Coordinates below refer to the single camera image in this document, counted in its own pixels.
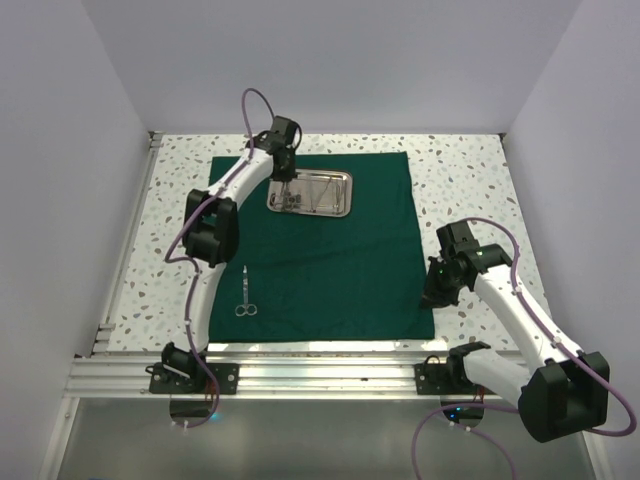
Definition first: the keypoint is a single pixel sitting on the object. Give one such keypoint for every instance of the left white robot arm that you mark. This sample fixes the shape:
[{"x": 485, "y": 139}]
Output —
[{"x": 211, "y": 233}]

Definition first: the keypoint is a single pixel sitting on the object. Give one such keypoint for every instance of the aluminium rail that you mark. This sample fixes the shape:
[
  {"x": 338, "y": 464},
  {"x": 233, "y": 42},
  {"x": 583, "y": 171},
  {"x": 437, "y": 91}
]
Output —
[
  {"x": 296, "y": 376},
  {"x": 107, "y": 324}
]

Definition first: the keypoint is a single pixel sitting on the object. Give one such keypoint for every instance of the steel hemostat clamp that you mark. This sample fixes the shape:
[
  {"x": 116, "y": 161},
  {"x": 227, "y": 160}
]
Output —
[{"x": 285, "y": 200}]

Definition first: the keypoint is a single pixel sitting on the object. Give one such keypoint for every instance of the aluminium left side rail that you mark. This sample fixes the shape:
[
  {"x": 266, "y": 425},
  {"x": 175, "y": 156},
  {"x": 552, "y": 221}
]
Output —
[{"x": 107, "y": 324}]

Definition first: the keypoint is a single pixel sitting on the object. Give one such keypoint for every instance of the stainless steel tray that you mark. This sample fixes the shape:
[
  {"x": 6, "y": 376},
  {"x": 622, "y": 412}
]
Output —
[{"x": 322, "y": 193}]

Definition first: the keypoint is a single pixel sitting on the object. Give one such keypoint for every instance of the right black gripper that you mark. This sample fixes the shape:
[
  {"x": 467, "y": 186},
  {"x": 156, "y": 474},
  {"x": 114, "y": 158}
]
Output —
[{"x": 432, "y": 297}]

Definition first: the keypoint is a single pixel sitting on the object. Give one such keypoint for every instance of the steel tweezers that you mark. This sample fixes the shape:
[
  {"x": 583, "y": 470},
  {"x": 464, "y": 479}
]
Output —
[{"x": 314, "y": 196}]

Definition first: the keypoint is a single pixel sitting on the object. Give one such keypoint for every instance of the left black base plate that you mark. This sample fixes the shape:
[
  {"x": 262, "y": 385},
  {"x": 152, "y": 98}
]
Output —
[{"x": 195, "y": 380}]

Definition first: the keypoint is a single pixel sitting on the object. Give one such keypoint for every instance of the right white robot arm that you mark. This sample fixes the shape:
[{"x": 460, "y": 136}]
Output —
[{"x": 559, "y": 390}]

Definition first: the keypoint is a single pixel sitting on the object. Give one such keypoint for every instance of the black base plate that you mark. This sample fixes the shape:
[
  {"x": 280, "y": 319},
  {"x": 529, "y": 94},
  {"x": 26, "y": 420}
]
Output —
[
  {"x": 443, "y": 377},
  {"x": 195, "y": 380}
]

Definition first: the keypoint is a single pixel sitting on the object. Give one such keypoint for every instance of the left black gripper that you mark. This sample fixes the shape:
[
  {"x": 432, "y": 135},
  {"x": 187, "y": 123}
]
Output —
[{"x": 290, "y": 173}]

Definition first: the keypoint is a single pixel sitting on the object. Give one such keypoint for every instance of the steel forceps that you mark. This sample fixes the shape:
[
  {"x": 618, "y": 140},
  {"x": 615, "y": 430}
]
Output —
[{"x": 332, "y": 198}]

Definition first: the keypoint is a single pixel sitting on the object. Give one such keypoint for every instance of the aluminium front rail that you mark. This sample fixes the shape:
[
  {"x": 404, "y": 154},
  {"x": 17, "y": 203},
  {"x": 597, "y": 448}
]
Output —
[{"x": 296, "y": 376}]

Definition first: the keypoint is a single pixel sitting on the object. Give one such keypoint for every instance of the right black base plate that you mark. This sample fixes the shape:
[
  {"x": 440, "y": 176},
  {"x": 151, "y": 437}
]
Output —
[{"x": 443, "y": 377}]

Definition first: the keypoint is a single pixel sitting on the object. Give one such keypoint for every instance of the dark green surgical cloth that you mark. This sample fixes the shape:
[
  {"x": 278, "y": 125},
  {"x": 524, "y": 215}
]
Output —
[{"x": 359, "y": 277}]

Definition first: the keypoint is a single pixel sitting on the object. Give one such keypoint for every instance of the steel surgical scissors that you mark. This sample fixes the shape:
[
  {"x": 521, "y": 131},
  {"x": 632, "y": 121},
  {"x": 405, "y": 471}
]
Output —
[{"x": 245, "y": 308}]

